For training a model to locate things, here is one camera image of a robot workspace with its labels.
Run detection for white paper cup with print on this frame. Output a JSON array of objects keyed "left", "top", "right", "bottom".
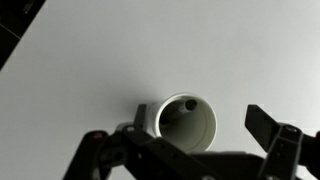
[{"left": 151, "top": 92, "right": 218, "bottom": 154}]

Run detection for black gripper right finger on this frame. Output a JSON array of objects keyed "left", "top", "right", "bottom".
[{"left": 244, "top": 104, "right": 320, "bottom": 180}]

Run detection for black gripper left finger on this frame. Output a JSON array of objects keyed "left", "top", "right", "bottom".
[{"left": 63, "top": 104, "right": 214, "bottom": 180}]

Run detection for black and silver marker pen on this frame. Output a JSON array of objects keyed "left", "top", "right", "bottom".
[{"left": 159, "top": 99, "right": 198, "bottom": 126}]

